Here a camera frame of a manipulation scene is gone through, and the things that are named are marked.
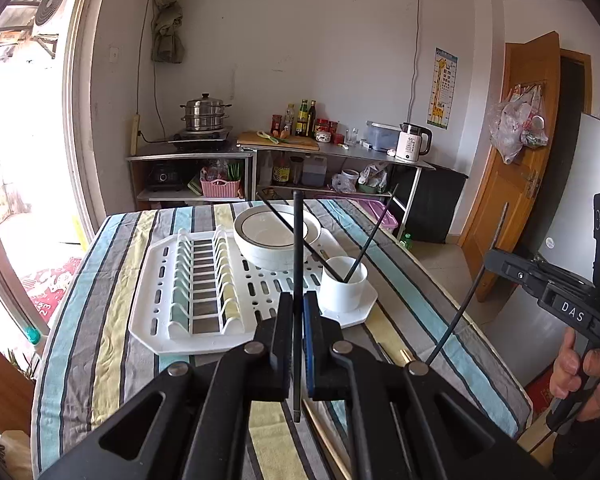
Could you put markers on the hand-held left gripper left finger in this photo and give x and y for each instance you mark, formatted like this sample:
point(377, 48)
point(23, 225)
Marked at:
point(285, 345)

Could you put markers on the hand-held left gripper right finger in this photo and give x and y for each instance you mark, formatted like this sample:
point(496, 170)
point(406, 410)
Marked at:
point(310, 345)

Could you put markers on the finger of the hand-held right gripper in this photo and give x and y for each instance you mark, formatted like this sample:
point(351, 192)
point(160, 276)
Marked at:
point(517, 272)

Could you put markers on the black chopstick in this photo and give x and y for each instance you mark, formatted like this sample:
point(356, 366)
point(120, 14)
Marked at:
point(297, 240)
point(372, 233)
point(467, 300)
point(280, 216)

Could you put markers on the white utensil cup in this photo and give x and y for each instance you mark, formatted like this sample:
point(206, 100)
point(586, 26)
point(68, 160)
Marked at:
point(343, 292)

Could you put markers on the person's right hand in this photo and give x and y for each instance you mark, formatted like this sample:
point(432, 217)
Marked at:
point(565, 370)

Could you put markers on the wooden door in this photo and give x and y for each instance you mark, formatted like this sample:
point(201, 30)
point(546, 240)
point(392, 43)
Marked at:
point(510, 200)

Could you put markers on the black cabinet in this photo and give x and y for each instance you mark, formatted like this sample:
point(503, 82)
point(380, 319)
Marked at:
point(430, 205)

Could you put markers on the plain white bowl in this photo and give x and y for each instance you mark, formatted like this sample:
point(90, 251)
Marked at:
point(316, 230)

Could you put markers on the white plastic dish rack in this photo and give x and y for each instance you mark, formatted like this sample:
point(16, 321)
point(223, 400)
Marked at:
point(152, 280)

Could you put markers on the hanging plastic bags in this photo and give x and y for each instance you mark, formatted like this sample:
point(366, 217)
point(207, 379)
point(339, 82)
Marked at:
point(512, 125)

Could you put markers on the purple-lidded storage box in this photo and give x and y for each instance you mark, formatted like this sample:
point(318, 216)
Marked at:
point(380, 215)

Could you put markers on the white electric kettle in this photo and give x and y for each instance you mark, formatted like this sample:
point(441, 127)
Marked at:
point(411, 146)

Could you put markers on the pink plastic basket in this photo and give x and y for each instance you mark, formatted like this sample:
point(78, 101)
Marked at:
point(220, 189)

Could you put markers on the green bowl with bags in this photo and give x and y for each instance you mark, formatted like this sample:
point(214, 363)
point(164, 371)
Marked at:
point(372, 182)

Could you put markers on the dark glass jar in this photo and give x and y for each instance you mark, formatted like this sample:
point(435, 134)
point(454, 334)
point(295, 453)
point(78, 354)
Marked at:
point(296, 171)

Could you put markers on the clear plastic storage container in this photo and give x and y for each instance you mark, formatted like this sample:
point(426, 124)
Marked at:
point(380, 137)

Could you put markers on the stainless steel shelf table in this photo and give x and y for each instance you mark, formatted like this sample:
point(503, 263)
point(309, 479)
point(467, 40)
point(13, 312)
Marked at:
point(360, 152)

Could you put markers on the wooden cutting board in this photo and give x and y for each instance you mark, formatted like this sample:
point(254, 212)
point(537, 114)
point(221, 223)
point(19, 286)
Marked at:
point(260, 141)

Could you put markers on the black blender base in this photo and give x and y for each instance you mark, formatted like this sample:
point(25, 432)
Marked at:
point(164, 177)

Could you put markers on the patterned ceramic jar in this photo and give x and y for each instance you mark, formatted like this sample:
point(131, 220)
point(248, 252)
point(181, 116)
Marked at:
point(323, 136)

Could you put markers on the drinking glasses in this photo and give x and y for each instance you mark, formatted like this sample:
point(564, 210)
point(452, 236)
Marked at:
point(351, 138)

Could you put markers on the tall red jar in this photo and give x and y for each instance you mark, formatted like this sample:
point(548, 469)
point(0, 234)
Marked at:
point(333, 131)

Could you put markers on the red-capped sauce jar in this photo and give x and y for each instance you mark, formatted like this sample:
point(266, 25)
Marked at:
point(276, 125)

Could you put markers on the small red jar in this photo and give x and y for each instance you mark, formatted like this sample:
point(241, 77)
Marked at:
point(322, 124)

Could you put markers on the black induction cooker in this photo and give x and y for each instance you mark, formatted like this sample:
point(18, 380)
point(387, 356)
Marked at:
point(200, 139)

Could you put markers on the wooden cabinet with steel top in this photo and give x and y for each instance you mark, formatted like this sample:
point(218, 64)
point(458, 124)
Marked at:
point(140, 175)

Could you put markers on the clear oil bottle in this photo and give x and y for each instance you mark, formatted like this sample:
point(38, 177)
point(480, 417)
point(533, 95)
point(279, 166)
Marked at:
point(290, 121)

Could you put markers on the dark sauce bottle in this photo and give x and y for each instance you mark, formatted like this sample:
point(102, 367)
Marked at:
point(312, 120)

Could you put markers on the green bottle with yellow label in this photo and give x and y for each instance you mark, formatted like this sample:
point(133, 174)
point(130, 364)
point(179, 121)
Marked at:
point(302, 120)

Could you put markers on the red floor mat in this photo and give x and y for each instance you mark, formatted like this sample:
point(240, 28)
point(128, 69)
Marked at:
point(50, 290)

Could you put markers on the stainless steel steamer pot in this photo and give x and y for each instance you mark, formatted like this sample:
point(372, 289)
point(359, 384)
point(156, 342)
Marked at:
point(203, 112)

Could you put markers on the beige power strip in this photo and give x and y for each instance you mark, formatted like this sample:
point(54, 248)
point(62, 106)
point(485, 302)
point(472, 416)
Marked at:
point(135, 135)

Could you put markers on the sliding glass door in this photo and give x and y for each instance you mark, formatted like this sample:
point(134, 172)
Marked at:
point(77, 110)

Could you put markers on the tied green curtain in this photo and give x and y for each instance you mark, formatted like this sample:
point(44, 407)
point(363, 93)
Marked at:
point(167, 35)

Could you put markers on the outdoor air conditioner unit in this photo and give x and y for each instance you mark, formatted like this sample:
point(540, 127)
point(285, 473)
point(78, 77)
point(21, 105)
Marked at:
point(50, 4)

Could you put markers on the giraffe wall poster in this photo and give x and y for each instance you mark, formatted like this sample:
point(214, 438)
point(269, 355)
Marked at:
point(441, 90)

